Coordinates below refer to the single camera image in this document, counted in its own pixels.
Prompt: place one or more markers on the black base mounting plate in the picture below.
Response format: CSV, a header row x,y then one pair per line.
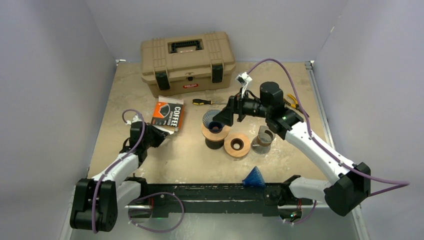
x,y
216,198

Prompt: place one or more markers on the aluminium frame rail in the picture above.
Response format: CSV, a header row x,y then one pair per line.
x,y
357,214

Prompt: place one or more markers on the tan plastic toolbox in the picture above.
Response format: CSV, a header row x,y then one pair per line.
x,y
185,64

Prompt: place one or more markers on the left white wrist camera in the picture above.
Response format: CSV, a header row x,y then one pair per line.
x,y
134,120

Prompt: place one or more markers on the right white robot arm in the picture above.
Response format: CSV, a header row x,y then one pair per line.
x,y
347,183

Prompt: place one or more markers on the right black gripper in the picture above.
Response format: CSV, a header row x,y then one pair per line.
x,y
235,105

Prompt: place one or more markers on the black yellow screwdriver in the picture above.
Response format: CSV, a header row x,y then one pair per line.
x,y
198,101

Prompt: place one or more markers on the yellow black pliers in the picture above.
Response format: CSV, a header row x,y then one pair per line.
x,y
293,103

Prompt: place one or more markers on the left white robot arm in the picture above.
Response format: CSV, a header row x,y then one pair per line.
x,y
97,200

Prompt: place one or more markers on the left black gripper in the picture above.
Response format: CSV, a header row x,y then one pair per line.
x,y
160,135

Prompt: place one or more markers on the blue plastic dripper cone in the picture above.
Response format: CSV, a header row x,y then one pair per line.
x,y
209,124

